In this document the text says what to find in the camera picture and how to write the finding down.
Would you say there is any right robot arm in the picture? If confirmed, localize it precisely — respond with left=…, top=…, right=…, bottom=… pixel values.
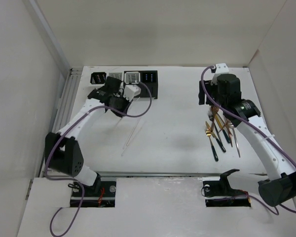
left=199, top=74, right=296, bottom=207

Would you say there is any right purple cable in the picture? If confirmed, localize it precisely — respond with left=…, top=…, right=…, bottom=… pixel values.
left=201, top=65, right=296, bottom=216

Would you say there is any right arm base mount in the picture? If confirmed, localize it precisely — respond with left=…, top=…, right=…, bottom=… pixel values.
left=201, top=169, right=251, bottom=207

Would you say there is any black utensil holder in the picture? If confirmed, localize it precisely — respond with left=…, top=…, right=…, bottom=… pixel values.
left=124, top=70, right=158, bottom=99

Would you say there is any white utensil holder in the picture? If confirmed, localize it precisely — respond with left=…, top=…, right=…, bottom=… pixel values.
left=88, top=71, right=126, bottom=101

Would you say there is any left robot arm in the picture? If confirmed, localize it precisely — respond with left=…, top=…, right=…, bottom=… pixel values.
left=45, top=77, right=141, bottom=196

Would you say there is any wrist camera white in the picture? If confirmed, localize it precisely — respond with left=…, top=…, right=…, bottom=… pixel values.
left=123, top=84, right=141, bottom=102
left=211, top=63, right=229, bottom=85

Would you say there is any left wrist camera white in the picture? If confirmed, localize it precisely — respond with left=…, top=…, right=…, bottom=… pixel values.
left=123, top=84, right=141, bottom=102

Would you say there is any white insert cup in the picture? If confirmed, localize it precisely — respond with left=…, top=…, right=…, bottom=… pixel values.
left=124, top=72, right=141, bottom=84

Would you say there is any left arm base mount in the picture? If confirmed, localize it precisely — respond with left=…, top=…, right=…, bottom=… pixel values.
left=68, top=177, right=117, bottom=208

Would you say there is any black insert cup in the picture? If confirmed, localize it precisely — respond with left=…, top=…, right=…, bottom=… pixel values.
left=90, top=72, right=107, bottom=85

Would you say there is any aluminium rail front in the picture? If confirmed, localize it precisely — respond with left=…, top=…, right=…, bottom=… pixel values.
left=98, top=171, right=269, bottom=179

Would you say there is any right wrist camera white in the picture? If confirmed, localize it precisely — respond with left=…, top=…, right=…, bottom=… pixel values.
left=211, top=63, right=229, bottom=85

